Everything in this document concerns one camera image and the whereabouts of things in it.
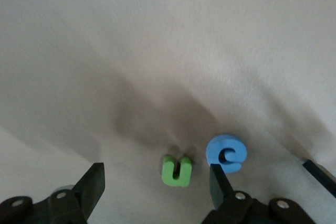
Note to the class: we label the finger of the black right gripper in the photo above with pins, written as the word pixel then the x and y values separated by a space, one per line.
pixel 321 175

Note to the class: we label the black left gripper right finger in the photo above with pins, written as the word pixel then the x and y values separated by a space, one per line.
pixel 219 184

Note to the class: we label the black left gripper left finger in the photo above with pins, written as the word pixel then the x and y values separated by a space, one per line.
pixel 92 182

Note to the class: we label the green foam letter u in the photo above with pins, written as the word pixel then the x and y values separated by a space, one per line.
pixel 174 180

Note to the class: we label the blue foam letter e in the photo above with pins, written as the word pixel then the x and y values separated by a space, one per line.
pixel 214 148

